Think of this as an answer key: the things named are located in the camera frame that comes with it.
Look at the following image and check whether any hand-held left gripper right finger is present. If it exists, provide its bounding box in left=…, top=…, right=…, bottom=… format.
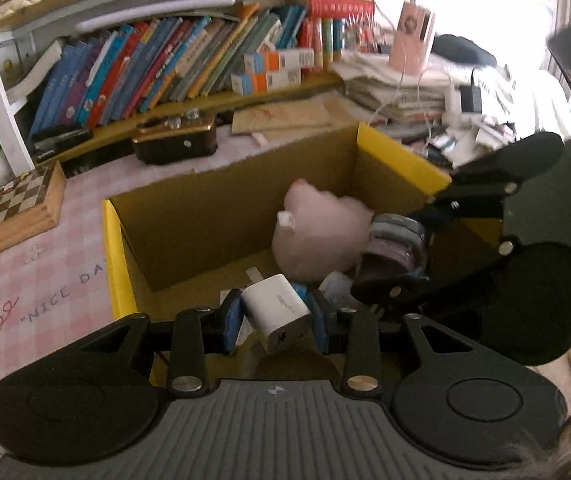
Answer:
left=310, top=290, right=539, bottom=398

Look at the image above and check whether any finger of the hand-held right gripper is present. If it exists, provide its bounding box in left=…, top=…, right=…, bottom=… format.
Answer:
left=350, top=237, right=522, bottom=322
left=409, top=132, right=565, bottom=234

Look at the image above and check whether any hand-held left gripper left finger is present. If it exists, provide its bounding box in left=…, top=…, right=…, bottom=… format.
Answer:
left=30, top=287, right=246, bottom=396

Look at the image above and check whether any grey purple toy car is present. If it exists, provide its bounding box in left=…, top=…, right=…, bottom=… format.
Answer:
left=355, top=212, right=429, bottom=286

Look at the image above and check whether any white charger plug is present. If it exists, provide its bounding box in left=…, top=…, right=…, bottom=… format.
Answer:
left=239, top=267, right=313, bottom=356

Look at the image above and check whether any pink plush toy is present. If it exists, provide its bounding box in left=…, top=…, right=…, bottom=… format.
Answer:
left=271, top=178, right=376, bottom=281

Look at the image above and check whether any yellow cardboard box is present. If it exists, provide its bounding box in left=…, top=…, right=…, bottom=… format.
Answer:
left=102, top=122, right=506, bottom=391

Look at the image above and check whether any pink checked cloth desktop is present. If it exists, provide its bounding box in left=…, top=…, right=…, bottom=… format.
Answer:
left=0, top=87, right=361, bottom=466

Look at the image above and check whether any black power adapter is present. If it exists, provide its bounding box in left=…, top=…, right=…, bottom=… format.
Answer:
left=458, top=85, right=483, bottom=113

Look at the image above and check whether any stack of papers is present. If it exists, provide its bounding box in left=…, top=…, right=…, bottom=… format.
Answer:
left=333, top=50, right=466, bottom=141

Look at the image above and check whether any black cap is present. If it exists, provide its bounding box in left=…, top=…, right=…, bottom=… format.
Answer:
left=433, top=34, right=499, bottom=68

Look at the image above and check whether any grey furry cloth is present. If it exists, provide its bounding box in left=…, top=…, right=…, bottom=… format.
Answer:
left=490, top=410, right=571, bottom=480

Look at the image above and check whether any pink card box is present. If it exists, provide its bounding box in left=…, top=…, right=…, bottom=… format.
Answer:
left=389, top=1, right=439, bottom=73

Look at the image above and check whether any dark brown small case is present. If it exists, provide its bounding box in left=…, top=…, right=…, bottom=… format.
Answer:
left=132, top=110, right=217, bottom=166

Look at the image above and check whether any brown cardboard sheet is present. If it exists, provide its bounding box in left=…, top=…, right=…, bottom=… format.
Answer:
left=231, top=97, right=333, bottom=136

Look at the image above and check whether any wooden chess board box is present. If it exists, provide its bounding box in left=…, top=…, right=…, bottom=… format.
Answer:
left=0, top=160, right=67, bottom=270

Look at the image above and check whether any black stapler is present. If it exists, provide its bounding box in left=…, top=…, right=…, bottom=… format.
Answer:
left=30, top=127, right=93, bottom=163

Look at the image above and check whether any row of colourful books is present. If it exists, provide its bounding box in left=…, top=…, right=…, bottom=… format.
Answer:
left=30, top=0, right=376, bottom=133

